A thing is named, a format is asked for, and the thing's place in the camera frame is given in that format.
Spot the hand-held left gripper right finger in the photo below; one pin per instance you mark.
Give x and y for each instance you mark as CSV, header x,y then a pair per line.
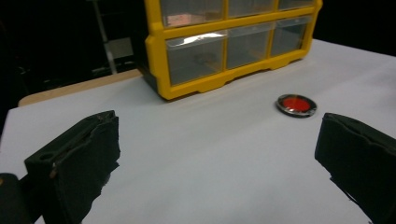
x,y
361,161

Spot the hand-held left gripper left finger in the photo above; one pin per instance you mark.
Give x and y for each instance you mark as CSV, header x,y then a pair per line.
x,y
77,161

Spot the red round disc black rim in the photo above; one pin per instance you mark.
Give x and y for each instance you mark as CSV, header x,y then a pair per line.
x,y
295,104

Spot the yellow black drawer organizer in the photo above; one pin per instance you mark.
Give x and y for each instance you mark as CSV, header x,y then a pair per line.
x,y
186,88

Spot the clear plastic drawer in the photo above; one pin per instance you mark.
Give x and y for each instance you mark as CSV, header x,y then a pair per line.
x,y
193,68

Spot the wooden table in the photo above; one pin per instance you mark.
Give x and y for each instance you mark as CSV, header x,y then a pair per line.
x,y
77,87

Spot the light metal stand pole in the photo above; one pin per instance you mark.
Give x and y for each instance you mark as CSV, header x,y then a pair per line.
x,y
109,59

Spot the white table cover sheet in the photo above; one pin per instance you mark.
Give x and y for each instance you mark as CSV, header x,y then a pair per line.
x,y
202,155

